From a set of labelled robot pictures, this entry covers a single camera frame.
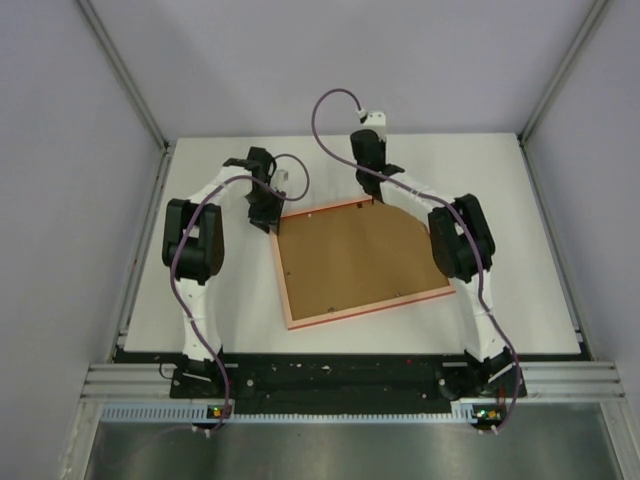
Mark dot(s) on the corner aluminium post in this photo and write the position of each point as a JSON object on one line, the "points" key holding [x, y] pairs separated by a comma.
{"points": [[121, 72], [587, 30]]}

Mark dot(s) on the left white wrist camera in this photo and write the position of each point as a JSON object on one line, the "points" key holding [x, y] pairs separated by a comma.
{"points": [[279, 179]]}

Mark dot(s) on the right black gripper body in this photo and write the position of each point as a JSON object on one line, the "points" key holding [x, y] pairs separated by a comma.
{"points": [[360, 174]]}

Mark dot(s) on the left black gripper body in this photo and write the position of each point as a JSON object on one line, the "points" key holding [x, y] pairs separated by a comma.
{"points": [[265, 206]]}

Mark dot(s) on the right corner aluminium post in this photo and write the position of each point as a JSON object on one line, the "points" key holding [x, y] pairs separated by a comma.
{"points": [[587, 30]]}

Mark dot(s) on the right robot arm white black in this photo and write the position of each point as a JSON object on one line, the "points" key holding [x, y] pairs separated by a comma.
{"points": [[462, 248]]}

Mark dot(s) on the left corner aluminium post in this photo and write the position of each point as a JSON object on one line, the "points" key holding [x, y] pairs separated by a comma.
{"points": [[121, 72]]}

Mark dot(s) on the red picture frame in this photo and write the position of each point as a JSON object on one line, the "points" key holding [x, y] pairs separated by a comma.
{"points": [[350, 259]]}

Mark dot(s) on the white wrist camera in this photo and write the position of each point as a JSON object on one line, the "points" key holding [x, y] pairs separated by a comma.
{"points": [[279, 179], [374, 120]]}

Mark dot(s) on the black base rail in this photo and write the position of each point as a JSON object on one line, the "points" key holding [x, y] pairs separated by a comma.
{"points": [[334, 384]]}

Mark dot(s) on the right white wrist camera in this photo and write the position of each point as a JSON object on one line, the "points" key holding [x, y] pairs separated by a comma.
{"points": [[374, 120]]}

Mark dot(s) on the grey slotted cable duct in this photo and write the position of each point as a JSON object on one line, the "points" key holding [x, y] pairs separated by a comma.
{"points": [[211, 414]]}

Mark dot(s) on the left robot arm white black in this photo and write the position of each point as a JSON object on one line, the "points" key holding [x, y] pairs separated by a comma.
{"points": [[193, 246]]}

